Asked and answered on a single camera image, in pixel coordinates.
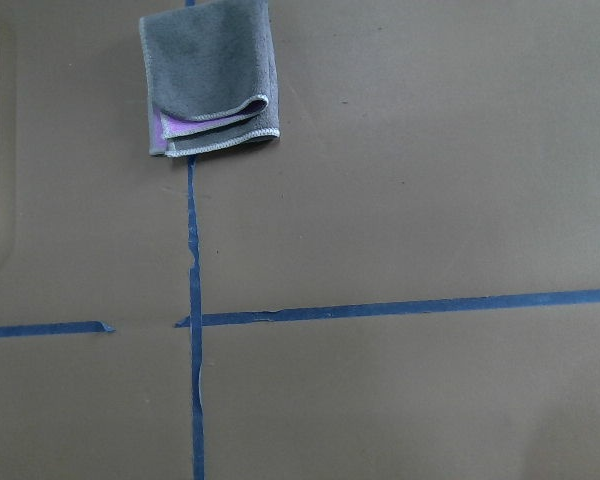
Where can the grey folded cloth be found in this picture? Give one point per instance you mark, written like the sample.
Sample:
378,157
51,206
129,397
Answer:
211,77

